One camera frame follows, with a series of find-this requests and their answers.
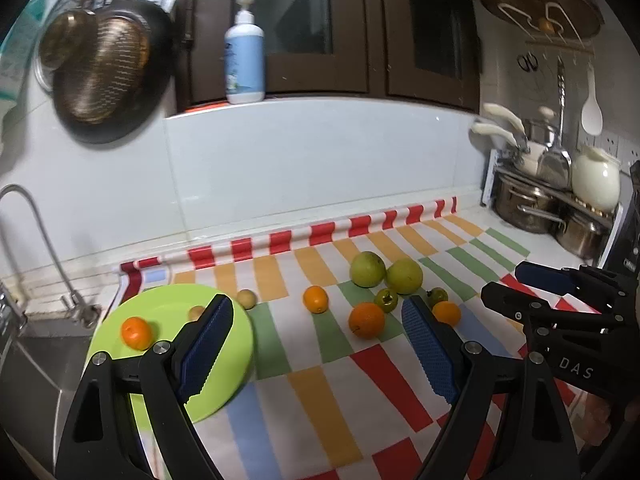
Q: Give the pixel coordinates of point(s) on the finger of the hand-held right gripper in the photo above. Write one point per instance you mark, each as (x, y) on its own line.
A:
(515, 302)
(542, 276)

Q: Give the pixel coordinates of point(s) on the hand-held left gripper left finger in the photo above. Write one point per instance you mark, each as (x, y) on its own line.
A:
(207, 340)

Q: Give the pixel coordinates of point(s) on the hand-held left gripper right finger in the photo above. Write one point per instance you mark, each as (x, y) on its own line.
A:
(427, 345)

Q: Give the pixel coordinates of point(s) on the small tan round fruit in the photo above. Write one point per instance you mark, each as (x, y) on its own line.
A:
(195, 312)
(246, 298)

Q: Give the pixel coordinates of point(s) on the orange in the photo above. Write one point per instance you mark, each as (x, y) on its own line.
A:
(315, 299)
(448, 311)
(366, 319)
(135, 332)

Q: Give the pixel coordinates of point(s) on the green tomato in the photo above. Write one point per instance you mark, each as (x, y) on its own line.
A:
(437, 294)
(386, 300)

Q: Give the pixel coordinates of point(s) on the lime green plate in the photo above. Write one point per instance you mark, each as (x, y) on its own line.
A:
(165, 305)

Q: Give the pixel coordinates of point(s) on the green apple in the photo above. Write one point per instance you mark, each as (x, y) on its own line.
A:
(367, 270)
(405, 276)

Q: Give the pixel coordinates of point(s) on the person's right hand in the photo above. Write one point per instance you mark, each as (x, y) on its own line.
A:
(599, 422)

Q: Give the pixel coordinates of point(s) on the small steel pot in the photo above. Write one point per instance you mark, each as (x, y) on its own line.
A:
(582, 235)

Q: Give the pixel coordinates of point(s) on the large steel pot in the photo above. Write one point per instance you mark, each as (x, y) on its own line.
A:
(525, 205)

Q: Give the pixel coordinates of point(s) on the striped colourful tablecloth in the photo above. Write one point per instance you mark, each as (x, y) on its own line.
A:
(310, 375)

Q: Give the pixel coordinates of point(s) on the white pot stand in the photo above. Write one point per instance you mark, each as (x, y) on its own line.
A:
(489, 180)

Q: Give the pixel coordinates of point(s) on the white ceramic jar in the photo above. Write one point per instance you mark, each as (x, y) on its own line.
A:
(595, 177)

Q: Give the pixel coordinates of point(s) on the metal spatula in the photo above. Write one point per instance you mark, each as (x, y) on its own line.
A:
(554, 165)

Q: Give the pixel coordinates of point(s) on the steel pot with lid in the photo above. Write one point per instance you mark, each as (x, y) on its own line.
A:
(537, 130)

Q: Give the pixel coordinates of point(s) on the white rice paddle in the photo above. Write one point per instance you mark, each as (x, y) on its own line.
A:
(591, 110)

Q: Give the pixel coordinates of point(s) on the stainless steel sink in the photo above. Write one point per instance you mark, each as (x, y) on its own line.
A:
(35, 375)

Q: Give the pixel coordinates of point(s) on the thin gooseneck faucet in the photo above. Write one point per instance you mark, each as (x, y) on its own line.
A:
(42, 230)

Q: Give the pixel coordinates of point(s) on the black scissors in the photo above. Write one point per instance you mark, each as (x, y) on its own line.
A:
(527, 62)

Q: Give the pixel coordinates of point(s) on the black frying pan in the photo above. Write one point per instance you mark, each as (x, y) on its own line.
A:
(152, 60)

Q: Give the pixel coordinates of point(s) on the white pump lotion bottle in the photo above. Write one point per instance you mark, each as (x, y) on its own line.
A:
(245, 55)

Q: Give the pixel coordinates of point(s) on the copper mesh strainer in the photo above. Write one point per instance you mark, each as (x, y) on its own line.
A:
(100, 70)

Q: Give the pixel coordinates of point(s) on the round metal lid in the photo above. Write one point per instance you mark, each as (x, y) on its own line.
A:
(42, 77)

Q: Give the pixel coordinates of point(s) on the copper ladle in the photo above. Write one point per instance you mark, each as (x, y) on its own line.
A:
(65, 40)

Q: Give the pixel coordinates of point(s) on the teal and white box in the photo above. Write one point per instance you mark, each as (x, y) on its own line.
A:
(22, 45)

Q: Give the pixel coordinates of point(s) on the white wall outlet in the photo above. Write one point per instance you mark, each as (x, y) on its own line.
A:
(622, 145)

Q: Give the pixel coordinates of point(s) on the dark wooden window frame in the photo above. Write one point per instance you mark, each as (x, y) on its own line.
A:
(372, 35)

